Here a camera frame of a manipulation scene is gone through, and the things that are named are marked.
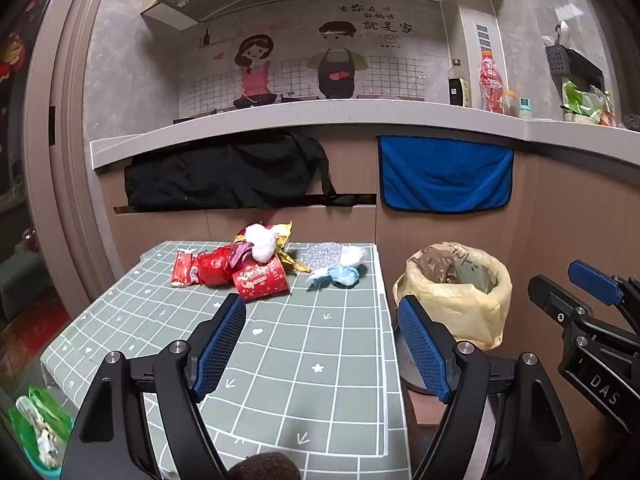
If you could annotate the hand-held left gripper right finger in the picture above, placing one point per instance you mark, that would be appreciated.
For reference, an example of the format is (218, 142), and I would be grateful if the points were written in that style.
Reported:
(422, 355)

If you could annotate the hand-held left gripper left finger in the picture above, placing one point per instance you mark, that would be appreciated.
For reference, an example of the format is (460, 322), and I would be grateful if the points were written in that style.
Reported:
(220, 352)

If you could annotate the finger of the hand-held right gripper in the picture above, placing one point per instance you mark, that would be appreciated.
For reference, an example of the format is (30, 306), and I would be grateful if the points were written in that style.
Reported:
(595, 280)
(550, 300)

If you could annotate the trash bin with yellow bag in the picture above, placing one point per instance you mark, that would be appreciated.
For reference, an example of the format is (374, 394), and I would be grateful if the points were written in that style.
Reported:
(480, 310)

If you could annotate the red paper cup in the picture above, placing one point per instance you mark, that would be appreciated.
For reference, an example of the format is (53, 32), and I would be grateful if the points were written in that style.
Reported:
(260, 280)

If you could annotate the red foil wrapper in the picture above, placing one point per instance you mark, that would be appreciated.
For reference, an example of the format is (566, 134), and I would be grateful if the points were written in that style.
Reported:
(215, 267)

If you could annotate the red and white packet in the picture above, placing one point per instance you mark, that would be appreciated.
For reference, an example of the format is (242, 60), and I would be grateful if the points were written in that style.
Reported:
(182, 270)

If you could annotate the green grid tablecloth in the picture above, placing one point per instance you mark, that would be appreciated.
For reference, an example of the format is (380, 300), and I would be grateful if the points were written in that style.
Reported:
(310, 340)

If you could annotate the blue and white crumpled paper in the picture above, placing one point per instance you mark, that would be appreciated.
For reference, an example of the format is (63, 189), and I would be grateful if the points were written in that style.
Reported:
(342, 275)

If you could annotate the gold foil wrapper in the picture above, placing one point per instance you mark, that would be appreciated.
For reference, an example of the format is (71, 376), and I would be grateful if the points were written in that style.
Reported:
(287, 260)

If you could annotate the white tissue ball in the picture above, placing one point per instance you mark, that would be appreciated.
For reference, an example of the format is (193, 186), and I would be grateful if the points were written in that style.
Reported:
(262, 242)

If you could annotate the clear plastic bag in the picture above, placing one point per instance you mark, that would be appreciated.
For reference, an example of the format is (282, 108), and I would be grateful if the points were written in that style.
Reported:
(354, 255)

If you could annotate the silver glitter piece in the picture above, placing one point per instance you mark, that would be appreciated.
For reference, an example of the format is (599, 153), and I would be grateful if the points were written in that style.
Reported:
(320, 255)

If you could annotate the blue towel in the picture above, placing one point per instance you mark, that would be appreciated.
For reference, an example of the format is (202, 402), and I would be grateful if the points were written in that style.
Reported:
(445, 175)

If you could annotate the black cloth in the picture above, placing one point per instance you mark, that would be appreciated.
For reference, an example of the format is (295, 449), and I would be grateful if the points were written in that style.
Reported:
(225, 175)

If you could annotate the green vegetable bag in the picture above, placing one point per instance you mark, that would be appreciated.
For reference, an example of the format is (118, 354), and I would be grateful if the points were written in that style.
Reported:
(580, 102)

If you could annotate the green plastic bag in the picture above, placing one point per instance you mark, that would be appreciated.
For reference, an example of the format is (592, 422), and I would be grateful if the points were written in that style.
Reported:
(35, 410)

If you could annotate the small orange-lid jar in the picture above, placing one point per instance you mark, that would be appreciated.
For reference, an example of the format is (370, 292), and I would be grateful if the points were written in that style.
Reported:
(510, 105)

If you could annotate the red drink bottle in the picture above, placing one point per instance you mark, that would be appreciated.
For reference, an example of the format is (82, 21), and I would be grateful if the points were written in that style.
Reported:
(490, 85)

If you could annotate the black utensil holder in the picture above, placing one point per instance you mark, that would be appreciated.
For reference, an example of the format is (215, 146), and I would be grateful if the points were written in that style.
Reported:
(557, 60)

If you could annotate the dark sauce bottle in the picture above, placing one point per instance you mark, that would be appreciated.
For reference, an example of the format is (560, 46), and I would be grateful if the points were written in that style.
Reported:
(459, 90)

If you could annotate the white water heater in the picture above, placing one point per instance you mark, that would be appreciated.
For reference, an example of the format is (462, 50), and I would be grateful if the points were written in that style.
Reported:
(475, 50)

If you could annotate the dark glass door with decals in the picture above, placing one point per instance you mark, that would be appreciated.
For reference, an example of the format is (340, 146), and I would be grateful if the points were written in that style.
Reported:
(15, 55)

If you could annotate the cartoon wall poster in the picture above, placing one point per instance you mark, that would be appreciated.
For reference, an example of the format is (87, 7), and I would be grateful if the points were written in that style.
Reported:
(300, 75)

